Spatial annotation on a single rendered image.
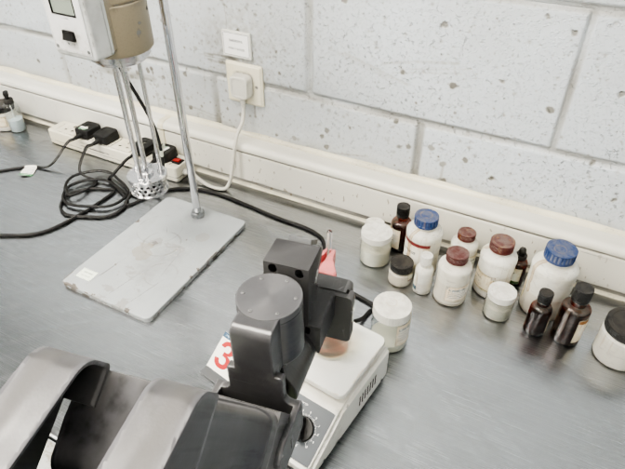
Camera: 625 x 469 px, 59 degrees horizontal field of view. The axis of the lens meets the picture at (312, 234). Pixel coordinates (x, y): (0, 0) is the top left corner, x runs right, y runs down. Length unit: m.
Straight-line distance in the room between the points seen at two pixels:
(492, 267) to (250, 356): 0.58
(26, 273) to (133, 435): 0.89
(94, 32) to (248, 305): 0.47
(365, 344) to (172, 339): 0.32
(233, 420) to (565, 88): 0.73
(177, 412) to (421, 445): 0.58
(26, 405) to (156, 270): 0.76
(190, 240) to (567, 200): 0.68
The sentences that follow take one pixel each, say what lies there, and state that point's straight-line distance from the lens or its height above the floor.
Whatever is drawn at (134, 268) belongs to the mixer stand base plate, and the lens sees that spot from 1.05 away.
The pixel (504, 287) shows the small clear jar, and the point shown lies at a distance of 0.96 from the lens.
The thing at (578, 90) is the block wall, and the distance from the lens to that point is 0.95.
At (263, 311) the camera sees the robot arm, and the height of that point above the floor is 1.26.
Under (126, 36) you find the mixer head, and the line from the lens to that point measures 0.84.
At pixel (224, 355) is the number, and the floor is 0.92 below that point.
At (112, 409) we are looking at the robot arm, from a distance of 0.30.
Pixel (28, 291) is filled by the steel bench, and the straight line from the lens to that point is 1.09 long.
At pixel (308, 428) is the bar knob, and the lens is 0.74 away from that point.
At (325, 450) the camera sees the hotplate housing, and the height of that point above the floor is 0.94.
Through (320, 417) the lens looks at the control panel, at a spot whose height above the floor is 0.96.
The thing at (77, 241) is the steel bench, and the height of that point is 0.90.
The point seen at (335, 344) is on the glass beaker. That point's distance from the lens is 0.73.
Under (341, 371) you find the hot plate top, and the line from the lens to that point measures 0.75.
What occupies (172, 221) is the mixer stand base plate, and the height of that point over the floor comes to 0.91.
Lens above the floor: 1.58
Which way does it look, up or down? 39 degrees down
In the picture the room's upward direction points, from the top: straight up
